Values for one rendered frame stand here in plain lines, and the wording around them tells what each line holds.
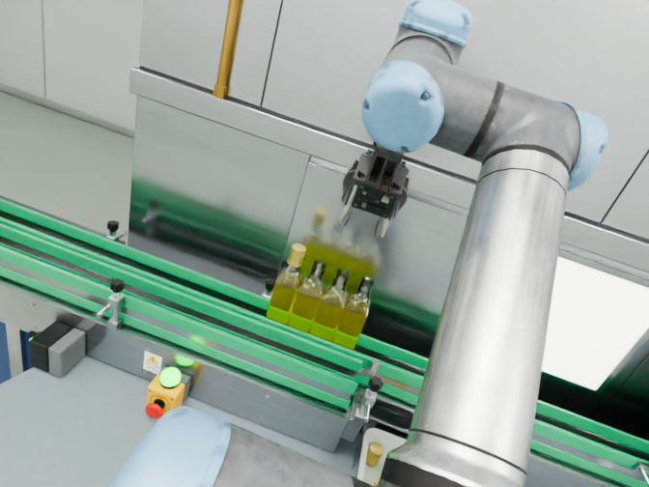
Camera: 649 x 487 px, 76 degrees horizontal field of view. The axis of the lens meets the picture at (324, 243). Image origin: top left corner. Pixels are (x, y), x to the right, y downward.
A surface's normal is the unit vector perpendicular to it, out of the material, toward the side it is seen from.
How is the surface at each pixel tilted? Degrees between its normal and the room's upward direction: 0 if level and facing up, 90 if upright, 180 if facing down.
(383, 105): 110
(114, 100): 90
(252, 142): 90
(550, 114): 37
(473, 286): 55
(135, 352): 90
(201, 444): 11
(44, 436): 0
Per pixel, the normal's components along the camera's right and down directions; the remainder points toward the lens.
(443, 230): -0.22, 0.41
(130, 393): 0.27, -0.85
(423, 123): -0.33, 0.66
